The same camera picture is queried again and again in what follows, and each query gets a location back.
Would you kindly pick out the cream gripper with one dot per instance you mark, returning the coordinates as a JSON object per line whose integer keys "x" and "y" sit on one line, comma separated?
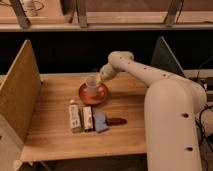
{"x": 105, "y": 74}

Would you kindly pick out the translucent white cup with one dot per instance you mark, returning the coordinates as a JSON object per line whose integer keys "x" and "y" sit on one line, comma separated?
{"x": 91, "y": 86}

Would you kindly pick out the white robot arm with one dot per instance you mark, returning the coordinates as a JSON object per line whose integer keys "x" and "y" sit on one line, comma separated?
{"x": 170, "y": 105}

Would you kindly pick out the orange ceramic bowl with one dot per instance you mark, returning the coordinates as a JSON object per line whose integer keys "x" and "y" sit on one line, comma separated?
{"x": 93, "y": 98}

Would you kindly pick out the white and pink box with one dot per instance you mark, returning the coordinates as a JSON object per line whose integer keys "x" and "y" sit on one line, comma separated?
{"x": 88, "y": 118}

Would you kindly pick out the white squeeze tube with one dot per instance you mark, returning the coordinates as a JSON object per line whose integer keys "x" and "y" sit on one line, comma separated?
{"x": 74, "y": 116}

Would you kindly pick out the blue sponge block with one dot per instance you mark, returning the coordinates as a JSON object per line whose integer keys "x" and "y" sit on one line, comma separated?
{"x": 100, "y": 122}

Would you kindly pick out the right dark side panel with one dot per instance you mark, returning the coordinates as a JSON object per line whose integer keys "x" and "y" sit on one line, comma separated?
{"x": 163, "y": 58}

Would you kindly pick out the wooden back shelf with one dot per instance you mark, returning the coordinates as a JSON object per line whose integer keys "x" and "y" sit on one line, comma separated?
{"x": 107, "y": 15}

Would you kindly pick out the left wooden side panel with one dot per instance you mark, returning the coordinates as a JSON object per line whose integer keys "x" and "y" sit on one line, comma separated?
{"x": 18, "y": 94}

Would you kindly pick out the white container on shelf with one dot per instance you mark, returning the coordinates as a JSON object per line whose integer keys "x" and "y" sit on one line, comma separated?
{"x": 30, "y": 8}

